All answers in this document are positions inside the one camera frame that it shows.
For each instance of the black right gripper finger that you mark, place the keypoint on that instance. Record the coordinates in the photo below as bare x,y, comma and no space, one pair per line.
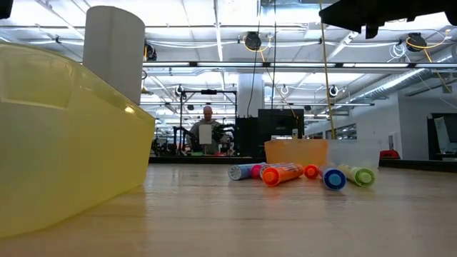
342,16

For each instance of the orange highlighter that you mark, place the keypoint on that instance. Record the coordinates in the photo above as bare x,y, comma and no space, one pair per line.
311,171
282,174

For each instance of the green highlighter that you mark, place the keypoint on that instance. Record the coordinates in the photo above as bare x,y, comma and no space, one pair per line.
364,176

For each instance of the blue highlighter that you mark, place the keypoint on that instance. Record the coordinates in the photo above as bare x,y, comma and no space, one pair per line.
334,179

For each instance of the pink highlighter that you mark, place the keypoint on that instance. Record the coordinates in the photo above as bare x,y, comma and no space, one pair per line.
255,171

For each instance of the slim white pillar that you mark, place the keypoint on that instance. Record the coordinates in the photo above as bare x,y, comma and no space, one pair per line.
250,93

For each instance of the black monitor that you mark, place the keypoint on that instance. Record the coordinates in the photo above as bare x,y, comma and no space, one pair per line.
280,123

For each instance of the long ceiling light bar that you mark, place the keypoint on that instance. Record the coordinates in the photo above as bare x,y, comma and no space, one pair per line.
228,64

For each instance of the black display panel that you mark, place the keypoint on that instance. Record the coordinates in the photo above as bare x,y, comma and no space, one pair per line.
442,135

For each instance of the clear plastic bin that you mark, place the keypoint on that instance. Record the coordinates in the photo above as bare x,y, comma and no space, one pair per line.
353,151

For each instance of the orange plastic bin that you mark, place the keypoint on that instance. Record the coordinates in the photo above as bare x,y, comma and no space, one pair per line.
296,151

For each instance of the red cushion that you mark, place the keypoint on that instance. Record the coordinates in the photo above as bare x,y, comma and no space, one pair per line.
389,154

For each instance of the black cabinet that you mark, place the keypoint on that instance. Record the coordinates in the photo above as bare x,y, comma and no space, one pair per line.
248,139

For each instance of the person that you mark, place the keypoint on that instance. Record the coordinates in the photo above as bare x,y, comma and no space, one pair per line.
208,112

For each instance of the white paper sign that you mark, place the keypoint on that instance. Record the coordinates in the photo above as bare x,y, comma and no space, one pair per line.
205,133

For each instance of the yellow translucent plastic bin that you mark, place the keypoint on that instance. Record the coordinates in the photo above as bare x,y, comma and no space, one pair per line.
71,142

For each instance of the silver ventilation duct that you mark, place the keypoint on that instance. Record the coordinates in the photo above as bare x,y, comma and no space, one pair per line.
392,84

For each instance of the black metal frame rig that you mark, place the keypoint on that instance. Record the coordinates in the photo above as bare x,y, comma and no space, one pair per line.
209,91

